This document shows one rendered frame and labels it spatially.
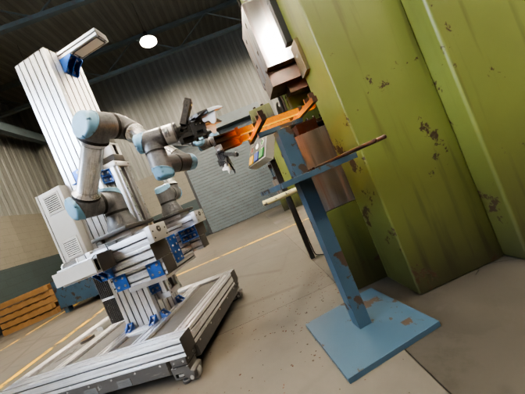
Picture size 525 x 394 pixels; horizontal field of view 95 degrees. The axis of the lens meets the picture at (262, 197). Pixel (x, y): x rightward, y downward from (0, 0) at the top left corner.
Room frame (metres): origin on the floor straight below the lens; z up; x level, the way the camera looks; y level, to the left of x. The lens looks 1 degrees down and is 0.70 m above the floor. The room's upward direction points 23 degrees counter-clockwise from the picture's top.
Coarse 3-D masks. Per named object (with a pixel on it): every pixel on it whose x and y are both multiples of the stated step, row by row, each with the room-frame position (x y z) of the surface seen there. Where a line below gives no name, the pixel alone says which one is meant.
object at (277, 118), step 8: (288, 112) 1.02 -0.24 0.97; (296, 112) 1.03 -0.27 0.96; (272, 120) 1.01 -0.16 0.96; (280, 120) 1.04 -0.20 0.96; (240, 128) 0.98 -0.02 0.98; (248, 128) 0.99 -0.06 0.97; (216, 136) 0.96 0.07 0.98; (224, 136) 0.97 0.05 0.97; (232, 136) 0.97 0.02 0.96; (216, 144) 0.97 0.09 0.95
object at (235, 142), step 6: (288, 120) 1.15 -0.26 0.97; (270, 126) 1.13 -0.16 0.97; (276, 126) 1.13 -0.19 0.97; (234, 138) 1.10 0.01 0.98; (240, 138) 1.09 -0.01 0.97; (246, 138) 1.10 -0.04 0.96; (222, 144) 1.09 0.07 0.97; (228, 144) 1.09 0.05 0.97; (234, 144) 1.10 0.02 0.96; (240, 144) 1.10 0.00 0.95
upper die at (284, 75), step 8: (288, 64) 1.48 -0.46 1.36; (296, 64) 1.48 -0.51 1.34; (272, 72) 1.47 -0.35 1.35; (280, 72) 1.47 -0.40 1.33; (288, 72) 1.48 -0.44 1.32; (296, 72) 1.48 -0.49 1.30; (272, 80) 1.47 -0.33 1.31; (280, 80) 1.47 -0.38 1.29; (288, 80) 1.47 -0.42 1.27; (296, 80) 1.51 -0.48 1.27; (272, 88) 1.50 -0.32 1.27; (280, 88) 1.55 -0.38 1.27; (272, 96) 1.62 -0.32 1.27
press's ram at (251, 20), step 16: (256, 0) 1.42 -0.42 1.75; (256, 16) 1.42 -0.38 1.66; (272, 16) 1.43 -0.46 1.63; (256, 32) 1.42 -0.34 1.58; (272, 32) 1.42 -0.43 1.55; (256, 48) 1.48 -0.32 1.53; (272, 48) 1.42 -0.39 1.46; (288, 48) 1.43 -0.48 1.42; (256, 64) 1.63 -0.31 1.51; (272, 64) 1.42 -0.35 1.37
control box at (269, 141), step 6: (258, 138) 2.09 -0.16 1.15; (264, 138) 1.97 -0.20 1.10; (270, 138) 1.96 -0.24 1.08; (252, 144) 2.19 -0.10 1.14; (258, 144) 2.07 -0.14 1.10; (264, 144) 1.95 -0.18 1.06; (270, 144) 1.95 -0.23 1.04; (258, 150) 2.05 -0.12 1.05; (264, 150) 1.93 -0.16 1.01; (270, 150) 1.93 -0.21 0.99; (264, 156) 1.91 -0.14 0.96; (270, 156) 1.92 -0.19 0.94; (258, 162) 2.03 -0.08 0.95; (264, 162) 2.02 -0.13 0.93; (252, 168) 2.19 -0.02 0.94; (258, 168) 2.18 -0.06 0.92
